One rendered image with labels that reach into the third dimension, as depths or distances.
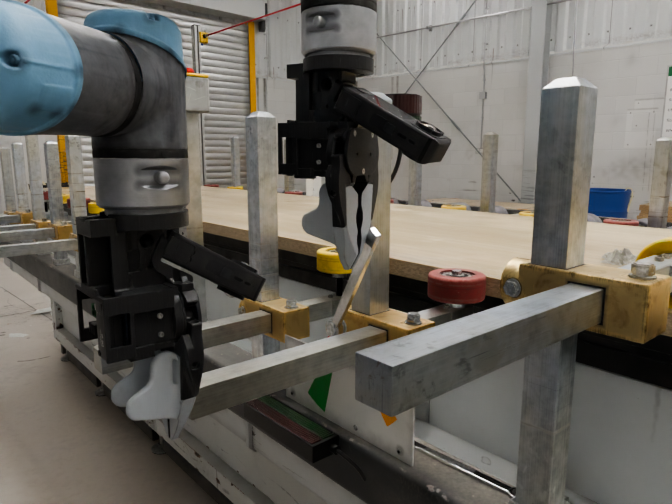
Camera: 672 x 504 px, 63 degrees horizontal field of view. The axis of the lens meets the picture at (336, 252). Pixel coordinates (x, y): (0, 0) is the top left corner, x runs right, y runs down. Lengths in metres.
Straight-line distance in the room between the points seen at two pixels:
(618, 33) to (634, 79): 0.63
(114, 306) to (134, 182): 0.10
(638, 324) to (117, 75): 0.44
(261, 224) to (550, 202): 0.49
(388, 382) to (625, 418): 0.53
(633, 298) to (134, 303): 0.40
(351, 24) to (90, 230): 0.30
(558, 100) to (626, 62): 7.61
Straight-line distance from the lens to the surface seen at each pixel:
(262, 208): 0.87
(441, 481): 0.69
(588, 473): 0.85
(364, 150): 0.56
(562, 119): 0.53
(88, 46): 0.40
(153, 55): 0.46
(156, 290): 0.47
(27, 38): 0.36
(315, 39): 0.55
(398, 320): 0.68
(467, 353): 0.35
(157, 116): 0.45
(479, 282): 0.76
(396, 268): 0.91
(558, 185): 0.53
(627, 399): 0.79
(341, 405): 0.78
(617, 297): 0.51
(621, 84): 8.12
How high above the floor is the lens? 1.07
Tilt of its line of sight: 10 degrees down
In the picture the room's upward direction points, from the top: straight up
